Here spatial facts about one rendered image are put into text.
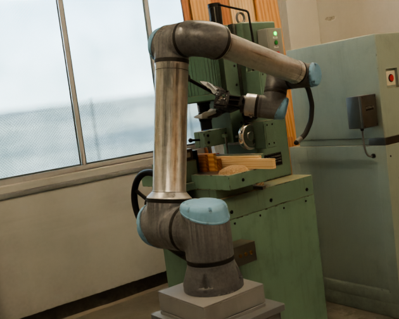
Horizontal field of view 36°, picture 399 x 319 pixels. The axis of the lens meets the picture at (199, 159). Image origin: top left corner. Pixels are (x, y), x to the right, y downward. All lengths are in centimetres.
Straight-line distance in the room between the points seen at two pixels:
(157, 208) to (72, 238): 187
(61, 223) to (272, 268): 152
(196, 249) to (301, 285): 107
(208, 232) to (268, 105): 74
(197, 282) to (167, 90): 62
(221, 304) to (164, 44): 84
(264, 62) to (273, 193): 73
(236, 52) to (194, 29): 18
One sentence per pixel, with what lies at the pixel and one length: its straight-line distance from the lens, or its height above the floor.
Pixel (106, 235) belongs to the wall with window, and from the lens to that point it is 390.
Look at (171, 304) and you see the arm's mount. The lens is 194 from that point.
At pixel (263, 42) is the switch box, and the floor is 142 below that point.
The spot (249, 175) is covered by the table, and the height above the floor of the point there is 88.
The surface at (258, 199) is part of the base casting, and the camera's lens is 260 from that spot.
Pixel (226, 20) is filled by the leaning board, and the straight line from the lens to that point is 439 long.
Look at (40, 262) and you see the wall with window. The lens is 373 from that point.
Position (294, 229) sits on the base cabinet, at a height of 58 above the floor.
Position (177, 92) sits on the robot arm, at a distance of 199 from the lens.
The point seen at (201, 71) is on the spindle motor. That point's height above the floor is 132.
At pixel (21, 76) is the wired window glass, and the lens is 375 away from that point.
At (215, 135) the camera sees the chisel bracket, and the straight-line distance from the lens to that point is 268.
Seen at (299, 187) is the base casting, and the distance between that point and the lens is 279.
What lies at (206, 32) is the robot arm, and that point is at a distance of 195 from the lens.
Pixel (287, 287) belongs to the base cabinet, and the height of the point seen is 34.
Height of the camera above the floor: 121
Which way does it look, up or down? 6 degrees down
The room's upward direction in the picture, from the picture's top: 7 degrees counter-clockwise
